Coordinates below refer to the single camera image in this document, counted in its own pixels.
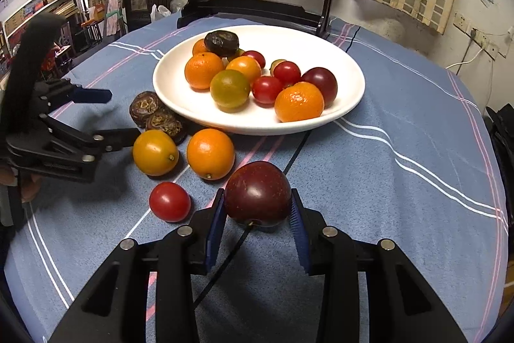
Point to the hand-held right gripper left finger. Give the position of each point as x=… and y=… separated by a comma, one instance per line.
x=213, y=230

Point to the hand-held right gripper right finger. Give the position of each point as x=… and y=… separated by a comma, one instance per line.
x=299, y=234

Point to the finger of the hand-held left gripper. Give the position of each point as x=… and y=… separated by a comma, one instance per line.
x=94, y=95
x=116, y=136

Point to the wrinkled brown fruit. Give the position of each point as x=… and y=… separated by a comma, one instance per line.
x=165, y=125
x=221, y=43
x=144, y=109

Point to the dark red plum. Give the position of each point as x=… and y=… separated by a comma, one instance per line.
x=257, y=193
x=321, y=84

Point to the white oval plate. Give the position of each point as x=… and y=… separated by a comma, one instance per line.
x=257, y=120

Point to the yellow-green citrus fruit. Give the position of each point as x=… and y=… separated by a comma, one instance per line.
x=230, y=89

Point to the bumpy orange mandarin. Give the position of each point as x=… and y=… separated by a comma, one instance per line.
x=299, y=102

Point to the red cherry tomato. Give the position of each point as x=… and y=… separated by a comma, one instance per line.
x=287, y=72
x=170, y=201
x=255, y=57
x=266, y=89

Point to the person's left hand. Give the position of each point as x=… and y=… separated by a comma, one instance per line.
x=24, y=186

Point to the white plastic bag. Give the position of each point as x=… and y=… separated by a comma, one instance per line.
x=160, y=11

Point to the black desk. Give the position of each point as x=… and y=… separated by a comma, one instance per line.
x=500, y=134

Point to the white wall socket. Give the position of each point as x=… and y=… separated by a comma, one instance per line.
x=461, y=20
x=496, y=48
x=479, y=37

